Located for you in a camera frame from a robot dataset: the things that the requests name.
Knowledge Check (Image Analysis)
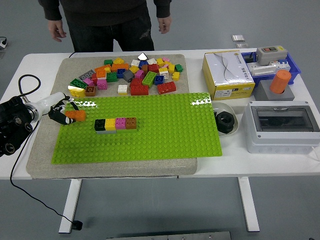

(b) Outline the person's left hand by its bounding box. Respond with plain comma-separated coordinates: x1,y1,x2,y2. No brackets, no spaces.
157,16,173,35

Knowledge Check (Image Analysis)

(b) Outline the person's right hand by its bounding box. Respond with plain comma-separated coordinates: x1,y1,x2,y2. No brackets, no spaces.
48,19,67,43

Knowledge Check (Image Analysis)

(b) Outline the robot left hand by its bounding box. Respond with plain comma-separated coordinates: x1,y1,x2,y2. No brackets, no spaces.
34,91,80,126

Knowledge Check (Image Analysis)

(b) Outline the orange long building brick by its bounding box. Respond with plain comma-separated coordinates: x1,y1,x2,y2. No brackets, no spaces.
94,64,112,73
64,109,87,123
111,63,130,72

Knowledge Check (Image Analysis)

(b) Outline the green studded baseplate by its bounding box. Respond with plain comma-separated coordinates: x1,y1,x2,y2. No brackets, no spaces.
51,92,223,165

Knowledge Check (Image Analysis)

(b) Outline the yellow long building brick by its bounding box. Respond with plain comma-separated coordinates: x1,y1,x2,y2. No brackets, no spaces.
67,85,86,99

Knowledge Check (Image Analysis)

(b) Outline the dark green long building brick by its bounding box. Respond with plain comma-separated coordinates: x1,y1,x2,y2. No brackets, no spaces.
69,78,88,90

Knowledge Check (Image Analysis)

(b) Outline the pink square building brick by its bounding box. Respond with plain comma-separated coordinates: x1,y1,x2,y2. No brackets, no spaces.
114,117,127,130
96,79,109,91

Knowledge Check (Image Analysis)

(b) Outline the black square building brick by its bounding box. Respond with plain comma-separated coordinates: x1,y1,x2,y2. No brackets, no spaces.
94,118,107,132

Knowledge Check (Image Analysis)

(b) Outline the red long building brick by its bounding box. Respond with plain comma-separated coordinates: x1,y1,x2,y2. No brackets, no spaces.
156,81,177,95
129,84,150,96

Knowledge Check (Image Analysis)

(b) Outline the dark grey building brick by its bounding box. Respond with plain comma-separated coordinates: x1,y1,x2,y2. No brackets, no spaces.
122,69,135,83

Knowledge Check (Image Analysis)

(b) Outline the grey flat studded plate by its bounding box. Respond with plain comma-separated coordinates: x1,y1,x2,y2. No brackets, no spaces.
78,69,97,81

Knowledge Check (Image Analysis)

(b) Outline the person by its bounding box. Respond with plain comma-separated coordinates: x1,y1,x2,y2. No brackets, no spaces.
37,0,173,53

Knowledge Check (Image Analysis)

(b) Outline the white table leg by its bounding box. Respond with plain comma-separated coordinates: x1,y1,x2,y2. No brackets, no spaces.
58,178,83,234
237,176,261,233

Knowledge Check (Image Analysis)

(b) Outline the yellow and white cardboard box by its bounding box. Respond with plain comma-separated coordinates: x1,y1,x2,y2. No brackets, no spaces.
201,51,256,101

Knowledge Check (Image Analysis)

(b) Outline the black power adapter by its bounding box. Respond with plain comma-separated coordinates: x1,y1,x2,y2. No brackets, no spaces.
243,53,258,65

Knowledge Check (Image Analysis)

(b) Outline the white bowl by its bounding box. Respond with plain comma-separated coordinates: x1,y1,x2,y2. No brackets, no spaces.
211,101,240,137

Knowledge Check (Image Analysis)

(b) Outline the white terminal block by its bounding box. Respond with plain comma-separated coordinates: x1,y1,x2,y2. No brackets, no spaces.
246,62,277,77

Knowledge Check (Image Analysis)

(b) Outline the large black hex nut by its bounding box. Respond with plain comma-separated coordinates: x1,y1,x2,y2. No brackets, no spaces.
215,111,235,133

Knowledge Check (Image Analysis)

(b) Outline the grey square block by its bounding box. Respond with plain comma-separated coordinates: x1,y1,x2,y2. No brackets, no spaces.
254,80,296,102

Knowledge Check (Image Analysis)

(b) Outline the white and blue circuit breaker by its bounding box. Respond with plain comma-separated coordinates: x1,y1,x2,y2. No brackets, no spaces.
274,59,292,73

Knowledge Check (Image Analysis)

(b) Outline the orange cylinder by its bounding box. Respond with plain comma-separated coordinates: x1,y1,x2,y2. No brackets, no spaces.
269,69,292,95

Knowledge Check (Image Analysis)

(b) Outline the grey-brown mat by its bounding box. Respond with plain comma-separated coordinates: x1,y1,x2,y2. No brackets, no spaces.
26,54,198,180

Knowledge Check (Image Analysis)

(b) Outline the blue plastic bin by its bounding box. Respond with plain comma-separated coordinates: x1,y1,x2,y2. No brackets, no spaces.
241,51,302,87

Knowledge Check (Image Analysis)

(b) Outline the grey metal plate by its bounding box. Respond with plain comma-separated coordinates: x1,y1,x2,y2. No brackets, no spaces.
106,231,232,240

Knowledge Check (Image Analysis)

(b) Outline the grey enclosure with clear lid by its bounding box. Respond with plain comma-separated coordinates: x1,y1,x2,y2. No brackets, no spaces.
241,100,320,154

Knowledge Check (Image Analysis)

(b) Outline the grey push-button switch box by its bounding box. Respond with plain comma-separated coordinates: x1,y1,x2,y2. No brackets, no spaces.
255,45,288,66

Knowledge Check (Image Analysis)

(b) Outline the thin black cable with plug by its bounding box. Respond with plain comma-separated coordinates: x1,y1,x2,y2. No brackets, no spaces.
9,121,83,231

